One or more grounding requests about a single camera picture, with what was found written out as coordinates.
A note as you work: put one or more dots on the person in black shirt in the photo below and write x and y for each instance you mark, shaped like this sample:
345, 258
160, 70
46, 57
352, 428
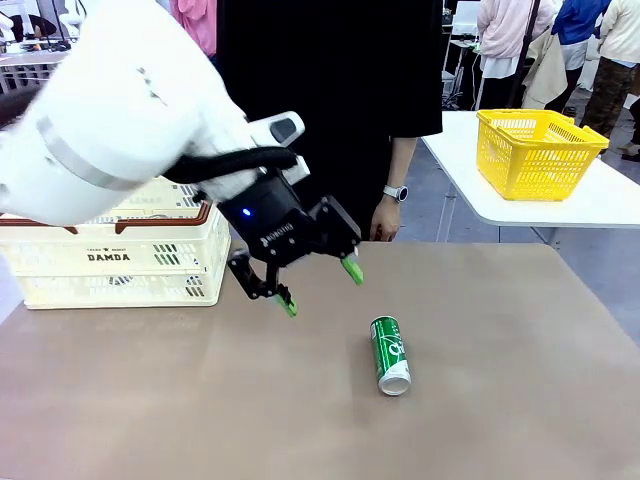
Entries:
340, 75

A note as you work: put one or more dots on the person in pink hoodie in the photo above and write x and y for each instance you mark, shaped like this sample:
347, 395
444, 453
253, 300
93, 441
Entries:
505, 30

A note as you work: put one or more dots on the person's left hand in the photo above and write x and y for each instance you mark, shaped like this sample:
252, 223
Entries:
385, 220

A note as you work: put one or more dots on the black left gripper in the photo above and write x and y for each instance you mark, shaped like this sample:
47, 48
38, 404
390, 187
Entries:
265, 220

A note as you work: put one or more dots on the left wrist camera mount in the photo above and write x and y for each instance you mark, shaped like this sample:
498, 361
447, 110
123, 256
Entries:
295, 172

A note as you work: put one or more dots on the person in blue jacket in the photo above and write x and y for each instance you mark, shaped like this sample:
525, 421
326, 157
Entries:
580, 25

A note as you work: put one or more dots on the person in cream jacket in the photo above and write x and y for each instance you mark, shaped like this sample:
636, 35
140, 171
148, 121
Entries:
617, 75

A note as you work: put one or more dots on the person's left forearm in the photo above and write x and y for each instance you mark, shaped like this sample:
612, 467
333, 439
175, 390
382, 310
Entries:
401, 165

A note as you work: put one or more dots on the yellow plastic shopping basket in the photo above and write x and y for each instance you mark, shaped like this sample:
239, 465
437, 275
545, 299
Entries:
540, 160

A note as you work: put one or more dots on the person in pink top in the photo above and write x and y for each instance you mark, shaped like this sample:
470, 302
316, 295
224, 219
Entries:
200, 25

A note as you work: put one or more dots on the green soda can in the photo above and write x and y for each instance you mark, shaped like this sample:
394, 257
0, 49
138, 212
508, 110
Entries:
392, 355

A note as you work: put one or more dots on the white wristwatch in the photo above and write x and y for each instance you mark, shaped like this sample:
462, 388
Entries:
395, 192

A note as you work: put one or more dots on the beige coat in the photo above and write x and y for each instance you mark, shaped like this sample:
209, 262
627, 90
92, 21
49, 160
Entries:
547, 70

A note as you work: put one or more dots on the white table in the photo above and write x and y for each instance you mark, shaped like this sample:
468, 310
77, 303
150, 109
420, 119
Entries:
460, 165

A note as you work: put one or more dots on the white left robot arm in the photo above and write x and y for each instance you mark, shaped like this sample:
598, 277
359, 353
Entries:
125, 100

